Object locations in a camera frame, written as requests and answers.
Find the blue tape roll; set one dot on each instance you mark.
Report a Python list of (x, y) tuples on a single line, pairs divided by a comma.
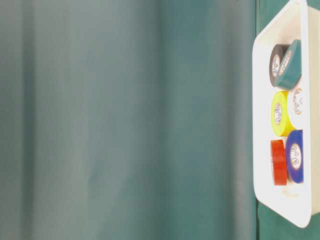
[(294, 156)]

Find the yellow tape roll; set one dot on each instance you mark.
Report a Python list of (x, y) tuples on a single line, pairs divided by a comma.
[(280, 120)]

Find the white plastic case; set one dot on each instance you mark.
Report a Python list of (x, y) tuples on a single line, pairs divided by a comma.
[(296, 202)]

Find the white tape roll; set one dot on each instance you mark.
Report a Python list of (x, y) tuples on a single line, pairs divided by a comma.
[(295, 107)]

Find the teal tape roll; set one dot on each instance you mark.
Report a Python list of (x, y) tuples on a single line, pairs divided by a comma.
[(290, 69)]

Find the black tape roll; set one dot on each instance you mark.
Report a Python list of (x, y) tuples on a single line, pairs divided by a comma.
[(275, 59)]

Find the red tape roll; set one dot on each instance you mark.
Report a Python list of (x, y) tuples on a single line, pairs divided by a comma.
[(278, 162)]

